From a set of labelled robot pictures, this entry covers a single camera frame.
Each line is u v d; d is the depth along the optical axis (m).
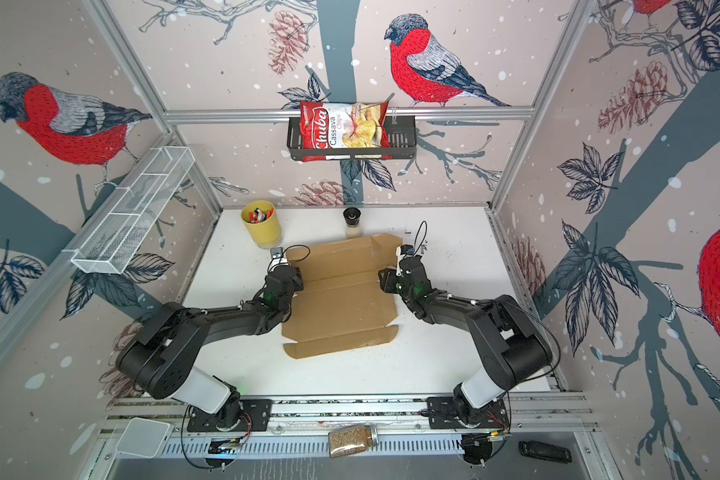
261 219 1.03
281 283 0.70
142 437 0.70
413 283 0.71
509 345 0.46
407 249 0.83
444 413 0.73
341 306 0.92
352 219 1.04
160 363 0.44
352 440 0.66
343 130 0.88
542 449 0.66
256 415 0.73
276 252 0.80
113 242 0.71
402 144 0.93
